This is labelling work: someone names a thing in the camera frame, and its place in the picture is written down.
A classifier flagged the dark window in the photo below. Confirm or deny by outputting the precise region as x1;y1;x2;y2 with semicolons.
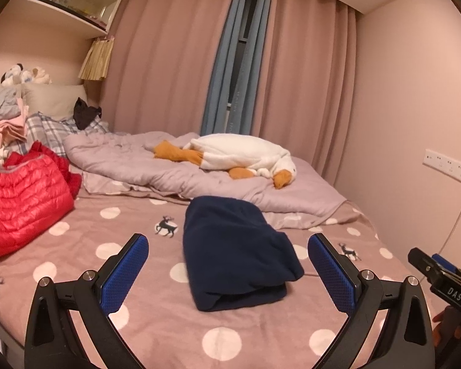
227;0;260;112

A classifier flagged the beige pleated lampshade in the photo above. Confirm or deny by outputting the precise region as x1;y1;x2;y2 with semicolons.
79;36;115;81

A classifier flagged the white goose plush toy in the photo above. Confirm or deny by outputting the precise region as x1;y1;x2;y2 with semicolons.
153;133;294;190

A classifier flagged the beige pillow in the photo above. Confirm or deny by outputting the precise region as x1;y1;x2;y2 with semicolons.
21;83;88;121

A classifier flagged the lilac duvet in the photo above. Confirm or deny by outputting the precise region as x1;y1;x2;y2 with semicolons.
63;131;348;229

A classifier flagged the dark brown cloth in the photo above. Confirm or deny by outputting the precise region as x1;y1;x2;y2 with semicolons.
73;97;102;130

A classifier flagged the white wall shelf unit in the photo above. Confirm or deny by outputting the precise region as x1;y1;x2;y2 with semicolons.
11;0;133;40

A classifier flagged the blue curtain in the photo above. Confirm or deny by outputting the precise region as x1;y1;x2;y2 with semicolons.
200;0;274;137

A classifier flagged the white wall power strip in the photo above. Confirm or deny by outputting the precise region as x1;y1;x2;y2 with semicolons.
424;148;461;189

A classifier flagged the red down jacket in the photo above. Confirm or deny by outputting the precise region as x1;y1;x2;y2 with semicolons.
0;141;82;260

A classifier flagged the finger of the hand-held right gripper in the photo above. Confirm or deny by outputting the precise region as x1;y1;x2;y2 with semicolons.
408;248;442;283
432;253;461;277

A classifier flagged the light blue cloth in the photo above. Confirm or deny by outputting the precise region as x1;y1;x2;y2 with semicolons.
0;86;22;121

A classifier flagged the pink curtain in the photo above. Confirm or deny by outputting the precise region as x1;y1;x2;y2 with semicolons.
100;0;242;135
250;0;360;185

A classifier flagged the plaid cloth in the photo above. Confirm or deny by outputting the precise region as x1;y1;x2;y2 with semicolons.
8;112;110;158

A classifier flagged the black and white plush dog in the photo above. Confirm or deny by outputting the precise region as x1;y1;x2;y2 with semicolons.
1;64;24;86

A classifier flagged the person's right hand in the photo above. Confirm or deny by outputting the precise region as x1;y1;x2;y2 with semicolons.
432;307;452;352

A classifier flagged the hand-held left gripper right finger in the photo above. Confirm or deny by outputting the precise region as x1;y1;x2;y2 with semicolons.
307;232;435;369

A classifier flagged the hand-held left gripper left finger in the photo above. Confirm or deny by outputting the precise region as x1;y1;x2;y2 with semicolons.
24;232;150;369

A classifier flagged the navy fleece jacket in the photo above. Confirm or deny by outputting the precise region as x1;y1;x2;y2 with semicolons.
182;196;305;312

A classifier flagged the pile of pink clothes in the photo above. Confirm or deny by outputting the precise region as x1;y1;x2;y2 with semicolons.
0;100;27;150

